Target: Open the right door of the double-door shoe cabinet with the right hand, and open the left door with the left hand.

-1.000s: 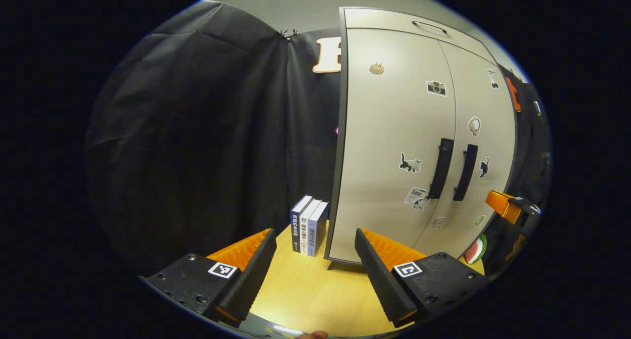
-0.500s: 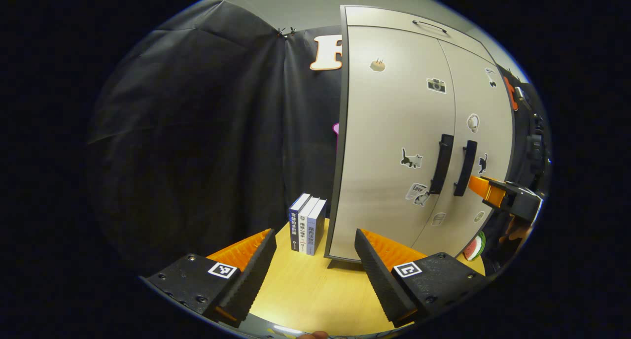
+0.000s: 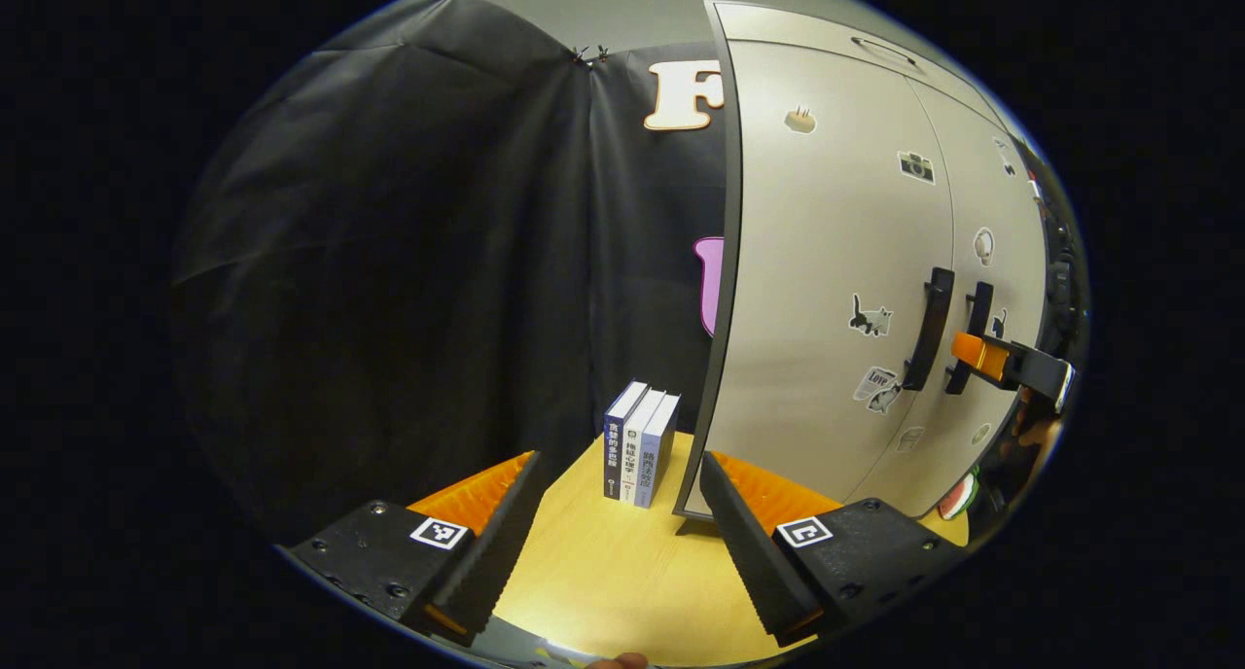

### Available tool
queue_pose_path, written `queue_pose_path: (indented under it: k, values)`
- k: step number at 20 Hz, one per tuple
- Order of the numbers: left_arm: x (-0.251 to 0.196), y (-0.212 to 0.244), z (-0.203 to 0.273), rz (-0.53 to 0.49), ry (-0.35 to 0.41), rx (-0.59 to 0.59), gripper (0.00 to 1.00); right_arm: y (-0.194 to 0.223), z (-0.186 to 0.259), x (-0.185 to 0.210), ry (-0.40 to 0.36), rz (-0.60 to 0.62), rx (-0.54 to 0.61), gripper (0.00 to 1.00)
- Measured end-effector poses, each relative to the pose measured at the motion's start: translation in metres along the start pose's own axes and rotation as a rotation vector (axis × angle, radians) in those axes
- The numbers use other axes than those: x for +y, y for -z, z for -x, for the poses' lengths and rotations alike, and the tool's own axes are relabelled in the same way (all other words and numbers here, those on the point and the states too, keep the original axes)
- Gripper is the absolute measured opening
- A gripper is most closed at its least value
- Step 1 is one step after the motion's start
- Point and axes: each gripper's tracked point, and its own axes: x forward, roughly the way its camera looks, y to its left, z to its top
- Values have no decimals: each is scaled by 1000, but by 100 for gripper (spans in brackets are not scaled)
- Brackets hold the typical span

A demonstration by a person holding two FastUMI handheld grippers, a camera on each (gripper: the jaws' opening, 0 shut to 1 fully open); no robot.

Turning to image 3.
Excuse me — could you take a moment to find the watermelon slice toy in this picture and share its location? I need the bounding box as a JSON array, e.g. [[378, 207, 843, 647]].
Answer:
[[937, 468, 981, 522]]

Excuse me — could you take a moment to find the light blue book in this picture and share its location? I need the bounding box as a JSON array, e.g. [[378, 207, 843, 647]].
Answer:
[[635, 394, 682, 510]]

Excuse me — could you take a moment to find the dark blue book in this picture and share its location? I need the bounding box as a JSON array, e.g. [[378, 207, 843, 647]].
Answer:
[[603, 380, 649, 502]]

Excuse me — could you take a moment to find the black backdrop cloth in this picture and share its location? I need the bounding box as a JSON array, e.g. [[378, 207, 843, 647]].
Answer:
[[175, 0, 730, 546]]

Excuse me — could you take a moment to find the white cabinet door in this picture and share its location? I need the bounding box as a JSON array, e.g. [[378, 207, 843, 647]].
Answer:
[[700, 42, 956, 503], [875, 76, 1049, 519]]

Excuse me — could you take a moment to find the white double-door shoe cabinet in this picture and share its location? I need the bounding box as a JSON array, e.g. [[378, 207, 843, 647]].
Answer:
[[674, 1, 1051, 526]]

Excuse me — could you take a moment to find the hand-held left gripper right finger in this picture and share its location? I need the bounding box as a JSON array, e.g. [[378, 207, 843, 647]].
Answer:
[[699, 451, 966, 649]]

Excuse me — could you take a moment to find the black door handle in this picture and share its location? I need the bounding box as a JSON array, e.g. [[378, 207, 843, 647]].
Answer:
[[945, 282, 995, 396], [903, 267, 955, 391]]

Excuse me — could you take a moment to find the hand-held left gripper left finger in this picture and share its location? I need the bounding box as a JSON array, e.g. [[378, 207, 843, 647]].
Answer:
[[280, 449, 545, 649]]

